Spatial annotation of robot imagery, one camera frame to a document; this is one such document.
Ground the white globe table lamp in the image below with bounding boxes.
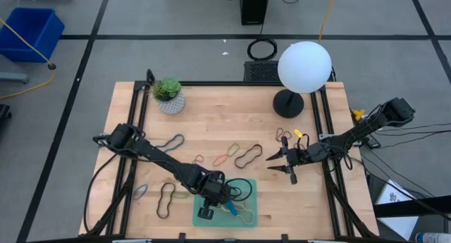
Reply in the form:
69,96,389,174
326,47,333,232
272,41,333,119

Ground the black computer tower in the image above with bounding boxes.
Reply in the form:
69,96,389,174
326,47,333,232
239,0,271,26

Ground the green succulent plant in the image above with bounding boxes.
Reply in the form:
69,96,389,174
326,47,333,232
151,77,183,102

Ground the small blue rubber band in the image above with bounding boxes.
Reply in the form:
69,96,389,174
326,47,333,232
132,184,149,201

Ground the black aluminium table frame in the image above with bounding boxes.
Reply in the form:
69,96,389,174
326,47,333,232
80,80,380,243

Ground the coiled black cable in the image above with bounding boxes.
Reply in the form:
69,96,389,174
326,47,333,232
246,37,278,62

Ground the beige rubber band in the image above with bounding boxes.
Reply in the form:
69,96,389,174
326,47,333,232
220,202,255,225

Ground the black arm base cable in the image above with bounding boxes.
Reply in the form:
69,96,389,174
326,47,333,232
82,153,119,233

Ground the yellow floor cable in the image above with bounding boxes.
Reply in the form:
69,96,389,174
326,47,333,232
318,0,339,45
0,17,57,100

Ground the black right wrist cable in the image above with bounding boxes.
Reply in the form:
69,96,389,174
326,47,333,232
295,132,311,151

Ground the black vented box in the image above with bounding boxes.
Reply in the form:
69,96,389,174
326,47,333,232
243,60,281,82

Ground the white plastic bottle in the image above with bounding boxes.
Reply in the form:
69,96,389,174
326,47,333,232
415,232,451,243

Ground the white geometric plant pot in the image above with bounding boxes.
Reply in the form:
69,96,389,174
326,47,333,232
154,89,186,116

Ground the black beam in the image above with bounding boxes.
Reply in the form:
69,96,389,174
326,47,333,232
373,195,451,218

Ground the grey cart base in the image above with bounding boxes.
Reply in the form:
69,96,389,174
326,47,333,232
0,72,30,85

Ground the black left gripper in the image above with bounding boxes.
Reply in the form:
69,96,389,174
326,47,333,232
197,170,234,221

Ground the blue plastic storage bin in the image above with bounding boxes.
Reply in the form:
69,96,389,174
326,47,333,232
0,7,66,63

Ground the teal translucent plastic bin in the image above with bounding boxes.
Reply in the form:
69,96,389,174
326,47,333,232
192,178,259,228

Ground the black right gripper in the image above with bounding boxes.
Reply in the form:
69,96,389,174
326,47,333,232
265,136,323,185

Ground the black floor object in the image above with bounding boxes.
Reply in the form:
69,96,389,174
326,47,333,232
0,104,12,131

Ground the yellow rubber band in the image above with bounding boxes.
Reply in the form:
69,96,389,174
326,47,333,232
171,189,193,201

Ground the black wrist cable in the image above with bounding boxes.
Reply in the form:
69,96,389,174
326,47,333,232
224,177,254,202
295,132,311,151

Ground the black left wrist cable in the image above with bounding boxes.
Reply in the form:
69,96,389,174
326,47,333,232
224,177,254,202

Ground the thin brown rubber band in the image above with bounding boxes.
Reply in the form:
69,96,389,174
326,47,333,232
274,127,292,143

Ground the green rubber band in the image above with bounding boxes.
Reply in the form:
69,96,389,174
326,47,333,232
225,142,241,158

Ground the white cardboard box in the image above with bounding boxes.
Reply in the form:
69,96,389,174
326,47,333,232
373,179,420,241

